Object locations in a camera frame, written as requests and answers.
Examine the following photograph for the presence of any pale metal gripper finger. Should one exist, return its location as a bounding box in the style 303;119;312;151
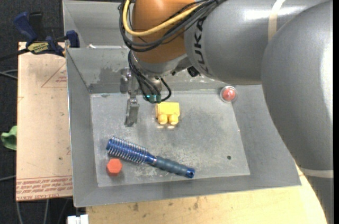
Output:
124;100;133;127
131;100;140;125

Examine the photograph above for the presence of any yellow toy building block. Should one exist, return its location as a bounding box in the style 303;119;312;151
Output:
155;101;181;126

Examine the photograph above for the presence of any blue round hairbrush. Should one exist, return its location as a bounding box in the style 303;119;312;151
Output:
105;136;196;180

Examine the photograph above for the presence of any red-orange hexagonal block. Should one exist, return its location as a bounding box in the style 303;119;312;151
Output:
105;158;123;176

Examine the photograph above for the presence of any grey metal bin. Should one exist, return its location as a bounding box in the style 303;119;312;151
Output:
62;0;302;208

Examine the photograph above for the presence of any brown cardboard board red print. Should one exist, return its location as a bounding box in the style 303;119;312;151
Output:
15;41;74;202

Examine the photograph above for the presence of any red ball in clear dome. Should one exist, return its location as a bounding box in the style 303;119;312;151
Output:
220;86;238;103

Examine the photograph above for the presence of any black cylinder on white bracket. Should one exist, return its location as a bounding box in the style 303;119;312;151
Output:
186;65;201;78

